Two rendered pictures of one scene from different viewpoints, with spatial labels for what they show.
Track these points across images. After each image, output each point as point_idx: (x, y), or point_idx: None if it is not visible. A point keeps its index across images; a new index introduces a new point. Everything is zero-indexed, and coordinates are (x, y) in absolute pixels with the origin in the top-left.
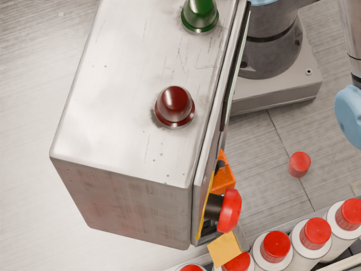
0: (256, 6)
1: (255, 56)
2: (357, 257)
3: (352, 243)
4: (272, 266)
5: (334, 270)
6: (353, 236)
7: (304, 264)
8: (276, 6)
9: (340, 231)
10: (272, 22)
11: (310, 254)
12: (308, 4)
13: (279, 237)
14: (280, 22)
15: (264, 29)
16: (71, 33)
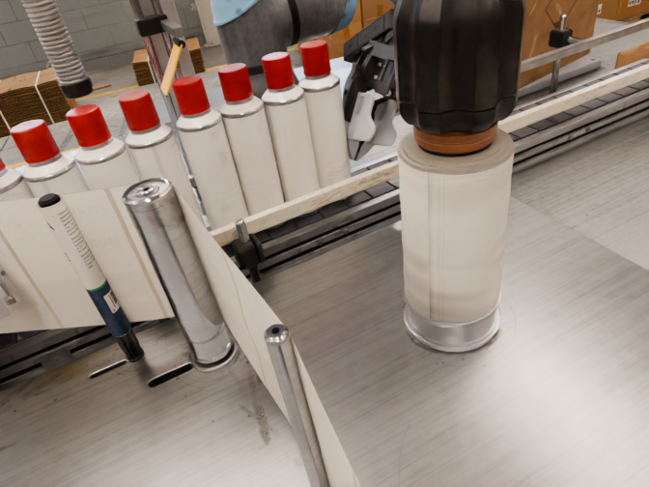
0: (238, 19)
1: (259, 93)
2: (364, 174)
3: (335, 114)
4: (237, 108)
5: (341, 185)
6: (324, 83)
7: (285, 132)
8: (254, 17)
9: (310, 82)
10: (259, 42)
11: (279, 97)
12: (287, 30)
13: (234, 65)
14: (266, 44)
15: (255, 52)
16: (129, 156)
